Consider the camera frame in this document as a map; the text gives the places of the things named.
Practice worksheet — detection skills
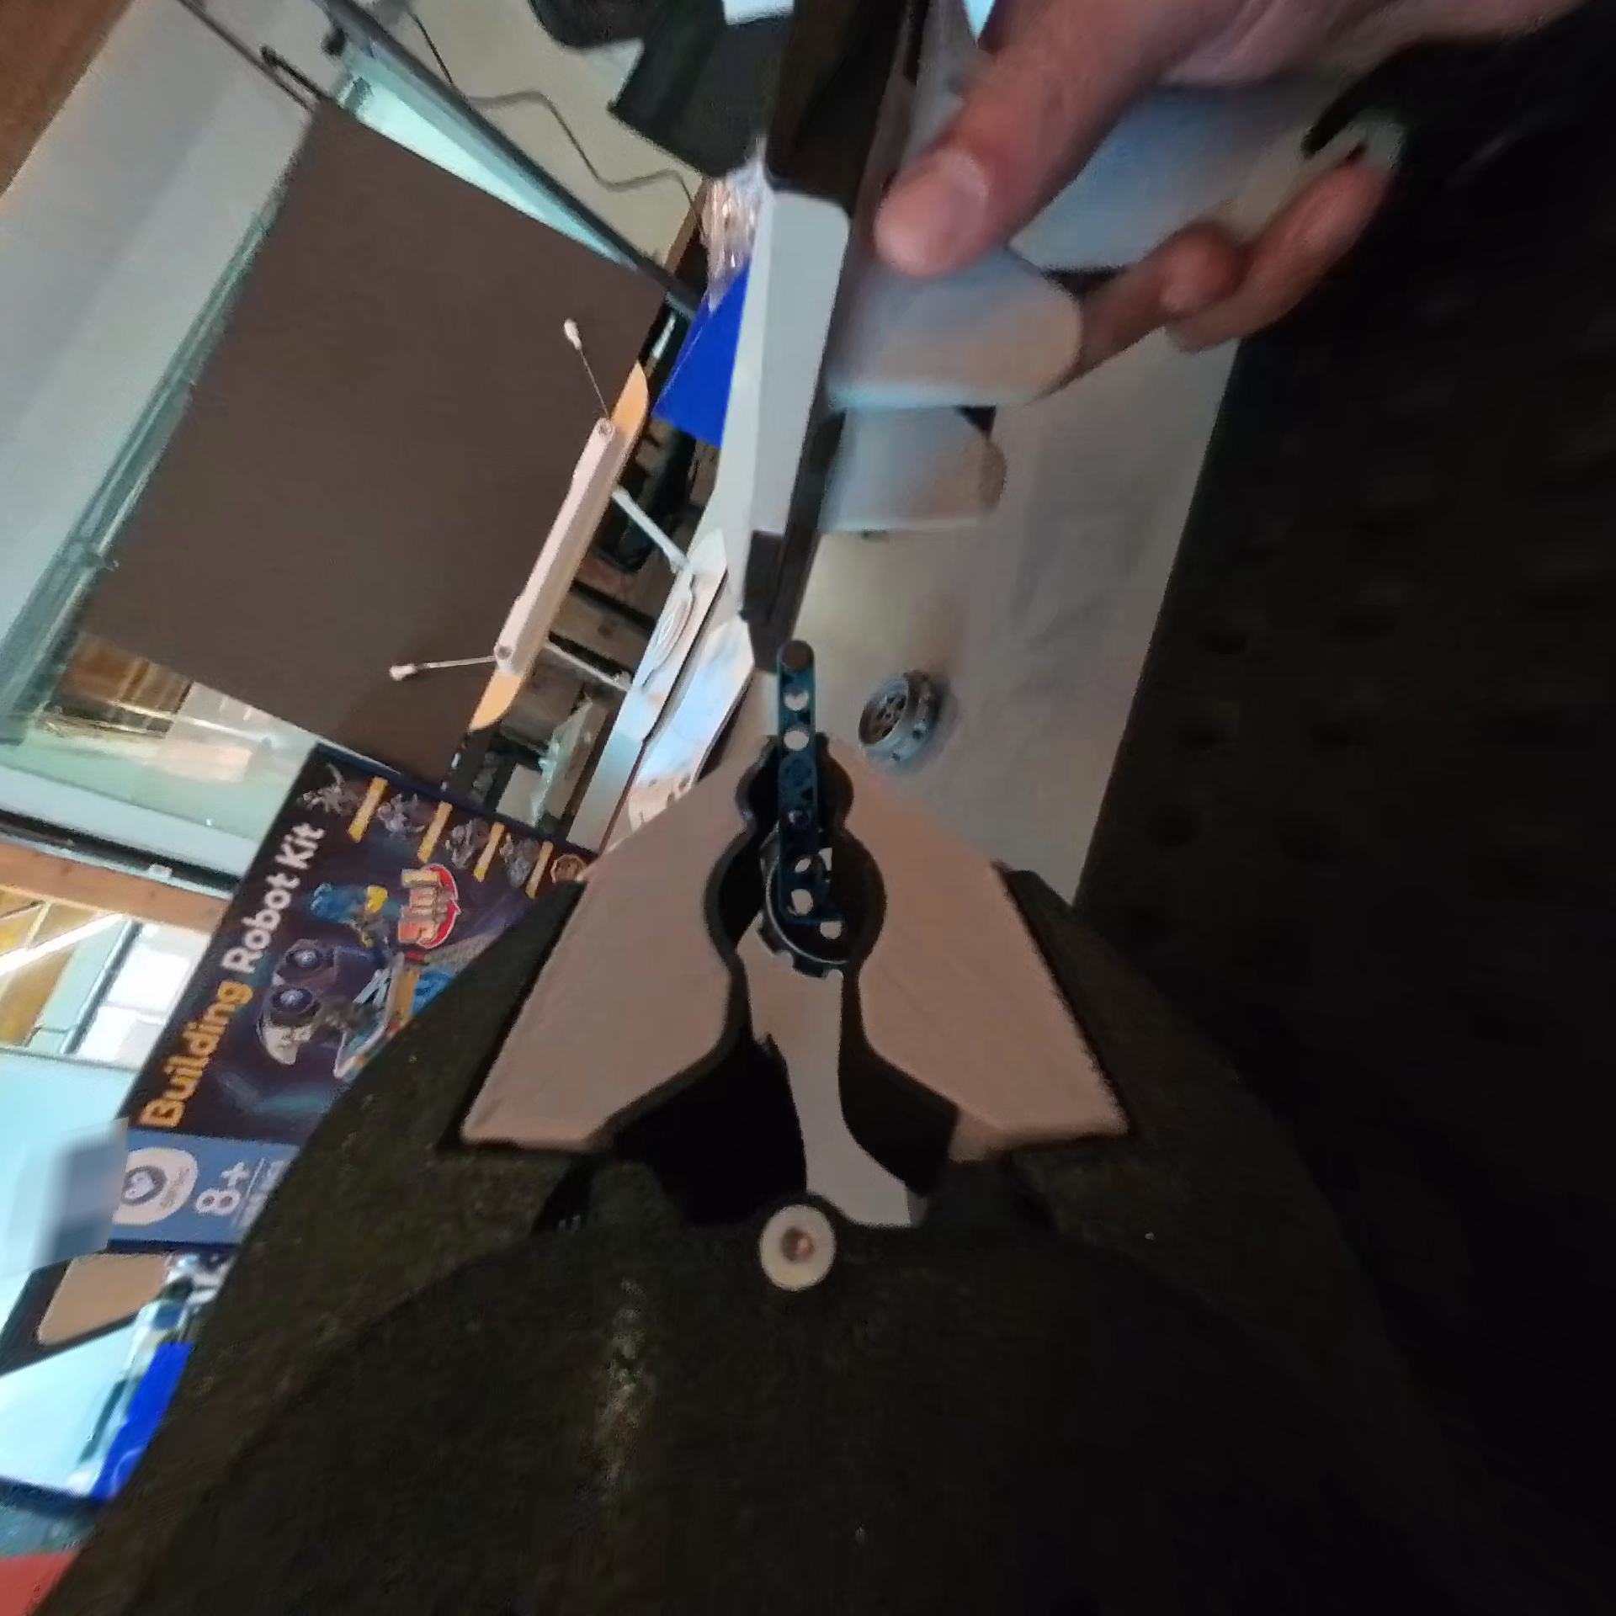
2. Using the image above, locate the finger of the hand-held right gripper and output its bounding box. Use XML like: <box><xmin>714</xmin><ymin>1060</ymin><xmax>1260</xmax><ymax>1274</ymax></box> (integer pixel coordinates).
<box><xmin>724</xmin><ymin>189</ymin><xmax>846</xmax><ymax>667</ymax></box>

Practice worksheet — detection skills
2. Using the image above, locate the black toothed toy wheel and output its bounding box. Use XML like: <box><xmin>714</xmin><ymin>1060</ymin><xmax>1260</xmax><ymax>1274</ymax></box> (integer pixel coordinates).
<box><xmin>755</xmin><ymin>847</ymin><xmax>878</xmax><ymax>982</ymax></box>

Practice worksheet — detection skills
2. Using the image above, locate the blue perforated toy beam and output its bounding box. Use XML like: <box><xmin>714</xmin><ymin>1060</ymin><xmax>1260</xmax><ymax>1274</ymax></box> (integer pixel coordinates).
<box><xmin>758</xmin><ymin>637</ymin><xmax>843</xmax><ymax>938</ymax></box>

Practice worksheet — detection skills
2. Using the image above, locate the dark brown partition board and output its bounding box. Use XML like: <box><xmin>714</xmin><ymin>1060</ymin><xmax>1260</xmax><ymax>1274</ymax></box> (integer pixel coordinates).
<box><xmin>82</xmin><ymin>98</ymin><xmax>674</xmax><ymax>787</ymax></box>

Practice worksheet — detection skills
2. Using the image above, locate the dark printed toy box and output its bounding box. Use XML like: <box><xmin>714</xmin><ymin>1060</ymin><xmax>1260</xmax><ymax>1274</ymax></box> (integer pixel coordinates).
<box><xmin>108</xmin><ymin>744</ymin><xmax>597</xmax><ymax>1258</ymax></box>

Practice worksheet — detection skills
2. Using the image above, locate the black cable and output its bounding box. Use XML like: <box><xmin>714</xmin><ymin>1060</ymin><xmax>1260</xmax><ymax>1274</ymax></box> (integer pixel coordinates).
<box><xmin>424</xmin><ymin>14</ymin><xmax>710</xmax><ymax>193</ymax></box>

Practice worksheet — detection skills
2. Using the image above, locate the blue storage bin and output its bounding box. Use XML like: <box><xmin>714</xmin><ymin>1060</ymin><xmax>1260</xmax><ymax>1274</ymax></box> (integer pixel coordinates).
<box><xmin>658</xmin><ymin>302</ymin><xmax>758</xmax><ymax>446</ymax></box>

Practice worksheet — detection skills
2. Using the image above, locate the instruction booklet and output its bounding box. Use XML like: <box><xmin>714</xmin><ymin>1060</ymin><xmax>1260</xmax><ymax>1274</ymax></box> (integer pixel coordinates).
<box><xmin>632</xmin><ymin>618</ymin><xmax>761</xmax><ymax>821</ymax></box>

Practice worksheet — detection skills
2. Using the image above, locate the person's right hand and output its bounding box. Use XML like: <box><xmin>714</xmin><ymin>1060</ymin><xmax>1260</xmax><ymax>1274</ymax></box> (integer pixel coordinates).
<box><xmin>873</xmin><ymin>0</ymin><xmax>1616</xmax><ymax>370</ymax></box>

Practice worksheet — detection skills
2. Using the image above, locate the grey wheel hub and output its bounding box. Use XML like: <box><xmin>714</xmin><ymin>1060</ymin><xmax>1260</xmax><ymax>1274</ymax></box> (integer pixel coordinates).
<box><xmin>858</xmin><ymin>673</ymin><xmax>948</xmax><ymax>762</ymax></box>

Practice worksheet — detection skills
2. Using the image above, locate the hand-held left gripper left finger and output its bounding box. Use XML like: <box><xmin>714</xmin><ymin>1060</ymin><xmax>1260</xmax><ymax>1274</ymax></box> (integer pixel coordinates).
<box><xmin>461</xmin><ymin>744</ymin><xmax>766</xmax><ymax>1151</ymax></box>

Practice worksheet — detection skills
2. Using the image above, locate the white desk lamp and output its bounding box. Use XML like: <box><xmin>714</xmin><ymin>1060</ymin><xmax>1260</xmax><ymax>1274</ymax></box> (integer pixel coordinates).
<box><xmin>387</xmin><ymin>315</ymin><xmax>737</xmax><ymax>710</ymax></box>

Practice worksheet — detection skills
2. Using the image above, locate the clear plastic bag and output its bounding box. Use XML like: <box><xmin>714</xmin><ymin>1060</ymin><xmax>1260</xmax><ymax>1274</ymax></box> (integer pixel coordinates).
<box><xmin>702</xmin><ymin>175</ymin><xmax>775</xmax><ymax>307</ymax></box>

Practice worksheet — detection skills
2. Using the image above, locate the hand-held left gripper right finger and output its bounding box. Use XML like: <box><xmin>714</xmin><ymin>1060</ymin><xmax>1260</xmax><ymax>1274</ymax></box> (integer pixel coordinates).
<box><xmin>828</xmin><ymin>755</ymin><xmax>1133</xmax><ymax>1159</ymax></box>

